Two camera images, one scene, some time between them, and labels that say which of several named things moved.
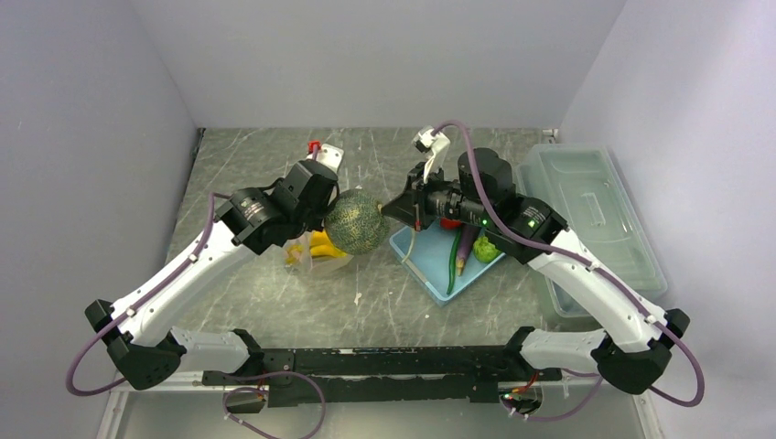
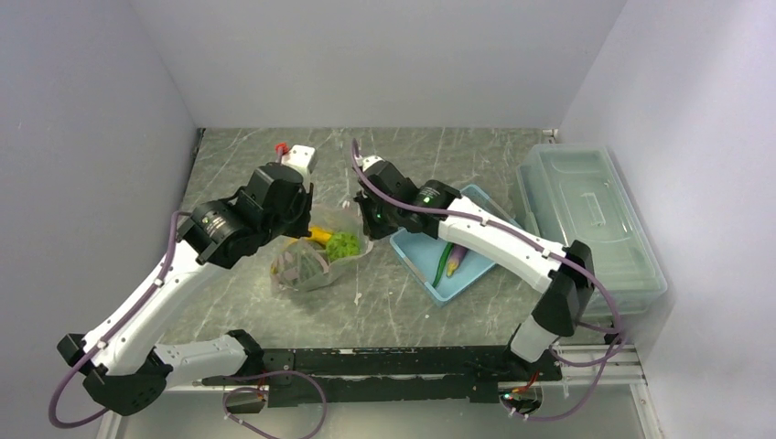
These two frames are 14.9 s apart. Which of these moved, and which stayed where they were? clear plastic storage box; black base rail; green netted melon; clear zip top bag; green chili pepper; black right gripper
Moved: black right gripper; green chili pepper; clear zip top bag; green netted melon
Stayed: black base rail; clear plastic storage box
